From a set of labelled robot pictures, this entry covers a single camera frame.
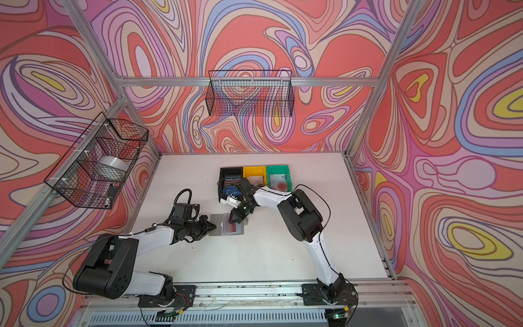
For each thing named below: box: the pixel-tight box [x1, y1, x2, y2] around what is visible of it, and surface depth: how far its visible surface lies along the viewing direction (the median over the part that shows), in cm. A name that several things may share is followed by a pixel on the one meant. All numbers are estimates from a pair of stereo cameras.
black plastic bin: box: [216, 166, 244, 203], surface depth 106 cm
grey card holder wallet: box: [208, 212, 248, 237], surface depth 92 cm
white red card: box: [269, 173, 288, 193], surface depth 107 cm
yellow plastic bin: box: [243, 165, 267, 187], surface depth 106 cm
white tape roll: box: [98, 156, 130, 172], surface depth 75 cm
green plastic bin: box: [266, 164, 293, 193], surface depth 107 cm
